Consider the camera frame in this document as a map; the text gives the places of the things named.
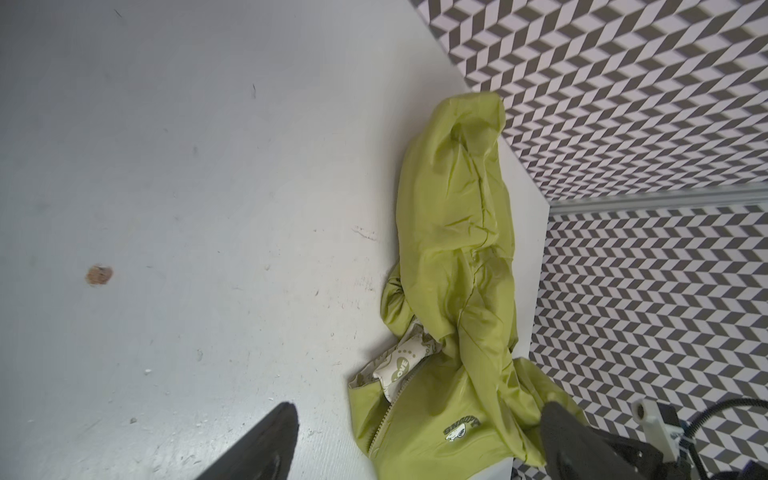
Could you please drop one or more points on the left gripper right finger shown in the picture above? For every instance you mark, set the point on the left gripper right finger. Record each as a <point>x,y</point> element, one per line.
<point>573,451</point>

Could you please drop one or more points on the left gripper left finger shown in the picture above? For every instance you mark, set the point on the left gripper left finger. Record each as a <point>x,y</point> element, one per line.
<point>265,452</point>

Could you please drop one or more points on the lime green zip jacket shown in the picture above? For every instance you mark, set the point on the lime green zip jacket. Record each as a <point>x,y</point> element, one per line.
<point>450,398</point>

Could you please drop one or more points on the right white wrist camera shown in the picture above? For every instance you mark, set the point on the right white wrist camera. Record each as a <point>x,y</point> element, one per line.
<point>662,427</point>

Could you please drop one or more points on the right aluminium corner post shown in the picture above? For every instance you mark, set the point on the right aluminium corner post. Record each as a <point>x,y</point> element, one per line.
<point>744,194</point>

